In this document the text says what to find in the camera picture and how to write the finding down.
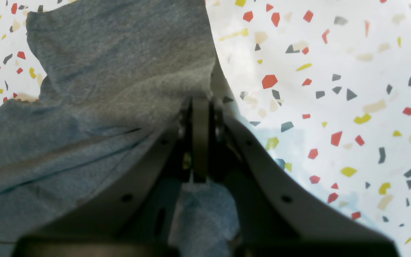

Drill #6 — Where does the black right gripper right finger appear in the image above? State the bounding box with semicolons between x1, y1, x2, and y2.
211;103;399;257

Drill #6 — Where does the grey t-shirt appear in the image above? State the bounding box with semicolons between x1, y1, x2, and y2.
0;0;222;257

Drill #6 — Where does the terrazzo pattern tablecloth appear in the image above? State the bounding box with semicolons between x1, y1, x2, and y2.
0;0;411;257

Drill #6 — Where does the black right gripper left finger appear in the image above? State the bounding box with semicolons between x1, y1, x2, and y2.
13;98;212;257

